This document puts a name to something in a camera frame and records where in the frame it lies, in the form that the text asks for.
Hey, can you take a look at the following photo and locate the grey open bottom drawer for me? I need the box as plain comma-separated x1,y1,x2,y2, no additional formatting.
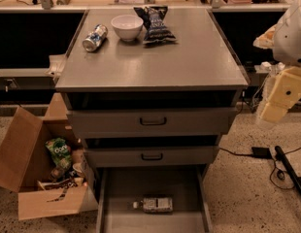
96,166,213,233

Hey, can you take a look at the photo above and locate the black top drawer handle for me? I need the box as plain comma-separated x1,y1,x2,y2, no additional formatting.
139,117,167,126

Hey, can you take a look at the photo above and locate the grey middle drawer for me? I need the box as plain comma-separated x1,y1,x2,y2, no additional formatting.
84,146,218,167

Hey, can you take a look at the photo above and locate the white ceramic bowl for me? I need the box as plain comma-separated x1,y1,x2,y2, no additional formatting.
111,15,144,42

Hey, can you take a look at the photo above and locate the green snack pouch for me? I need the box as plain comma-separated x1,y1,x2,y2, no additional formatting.
45,138,72,171

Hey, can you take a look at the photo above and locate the black middle drawer handle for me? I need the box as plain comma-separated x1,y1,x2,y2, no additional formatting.
141,153,163,161

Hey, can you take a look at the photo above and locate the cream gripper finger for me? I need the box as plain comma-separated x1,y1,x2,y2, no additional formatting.
259,67,301,124

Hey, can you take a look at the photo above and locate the clear plastic water bottle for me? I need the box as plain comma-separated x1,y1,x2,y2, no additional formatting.
132,197,173,214

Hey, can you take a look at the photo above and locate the dark blue chip bag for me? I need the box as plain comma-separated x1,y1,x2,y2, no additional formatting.
134,6,176,44

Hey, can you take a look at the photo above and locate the brown cardboard box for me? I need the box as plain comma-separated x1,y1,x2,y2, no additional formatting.
0,93,97,220

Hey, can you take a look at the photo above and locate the black drawer handle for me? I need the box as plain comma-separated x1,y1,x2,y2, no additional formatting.
139,117,167,126
141,153,163,161

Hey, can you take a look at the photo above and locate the silver blue soda can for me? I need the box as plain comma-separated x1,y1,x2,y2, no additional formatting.
83,24,108,52

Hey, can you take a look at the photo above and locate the grey drawer cabinet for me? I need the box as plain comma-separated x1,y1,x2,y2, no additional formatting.
54,7,250,233

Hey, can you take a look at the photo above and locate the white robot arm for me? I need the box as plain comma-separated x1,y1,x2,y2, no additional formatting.
256,0,301,128

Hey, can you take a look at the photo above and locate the black power adapter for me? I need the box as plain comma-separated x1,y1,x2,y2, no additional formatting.
251,147,272,159

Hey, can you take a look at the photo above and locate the black floor bar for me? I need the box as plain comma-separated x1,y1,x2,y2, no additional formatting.
275,146,301,196

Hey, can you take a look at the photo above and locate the grey top drawer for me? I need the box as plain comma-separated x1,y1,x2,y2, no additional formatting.
67,108,237,139

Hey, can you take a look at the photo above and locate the white power strip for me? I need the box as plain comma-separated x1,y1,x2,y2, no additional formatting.
260,61,285,72

